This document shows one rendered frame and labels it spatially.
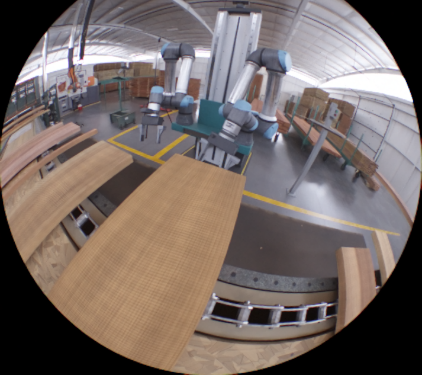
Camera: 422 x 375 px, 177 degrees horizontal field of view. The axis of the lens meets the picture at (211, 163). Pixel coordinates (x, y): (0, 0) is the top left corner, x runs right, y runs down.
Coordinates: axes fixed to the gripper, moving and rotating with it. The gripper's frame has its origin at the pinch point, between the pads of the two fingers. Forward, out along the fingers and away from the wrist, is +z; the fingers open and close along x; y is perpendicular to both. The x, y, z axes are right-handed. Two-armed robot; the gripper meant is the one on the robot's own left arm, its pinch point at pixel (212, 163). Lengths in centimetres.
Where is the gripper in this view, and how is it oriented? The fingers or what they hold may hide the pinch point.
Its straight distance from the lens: 62.4
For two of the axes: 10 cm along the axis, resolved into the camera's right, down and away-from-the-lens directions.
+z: -4.5, 8.5, 2.7
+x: 8.1, 5.2, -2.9
